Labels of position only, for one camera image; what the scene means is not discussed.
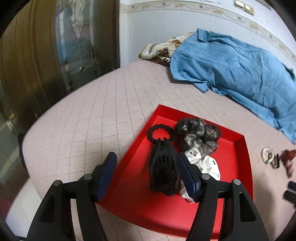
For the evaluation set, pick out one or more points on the black claw hair clip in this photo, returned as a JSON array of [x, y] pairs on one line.
[[163, 171]]

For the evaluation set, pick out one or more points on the blue shirt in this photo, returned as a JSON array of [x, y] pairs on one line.
[[251, 76]]

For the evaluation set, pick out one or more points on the black sheer polka-dot scrunchie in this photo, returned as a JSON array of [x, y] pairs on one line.
[[196, 133]]

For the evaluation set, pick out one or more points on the small dark rhinestone clip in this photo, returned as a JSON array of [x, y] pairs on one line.
[[275, 163]]

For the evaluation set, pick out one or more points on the pink quilted bedspread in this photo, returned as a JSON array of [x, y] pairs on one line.
[[106, 115]]

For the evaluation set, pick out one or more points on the pink plaid scrunchie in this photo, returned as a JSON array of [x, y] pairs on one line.
[[289, 169]]

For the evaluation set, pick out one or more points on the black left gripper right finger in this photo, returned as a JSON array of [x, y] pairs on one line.
[[190, 175]]

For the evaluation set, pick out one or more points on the dark red scrunchie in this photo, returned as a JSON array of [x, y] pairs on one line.
[[287, 158]]

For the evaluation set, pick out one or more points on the wall light switch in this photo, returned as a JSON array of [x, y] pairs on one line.
[[246, 8]]

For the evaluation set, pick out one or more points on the white patterned scrunchie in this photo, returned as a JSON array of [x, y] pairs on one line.
[[207, 164]]

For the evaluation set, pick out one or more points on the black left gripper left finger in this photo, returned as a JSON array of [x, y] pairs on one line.
[[102, 176]]

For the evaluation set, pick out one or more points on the wooden glass-panel door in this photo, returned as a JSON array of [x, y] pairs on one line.
[[49, 49]]

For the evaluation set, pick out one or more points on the floral patterned cloth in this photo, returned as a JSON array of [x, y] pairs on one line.
[[161, 53]]

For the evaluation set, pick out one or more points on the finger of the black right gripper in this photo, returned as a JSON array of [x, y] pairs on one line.
[[290, 197], [291, 185]]

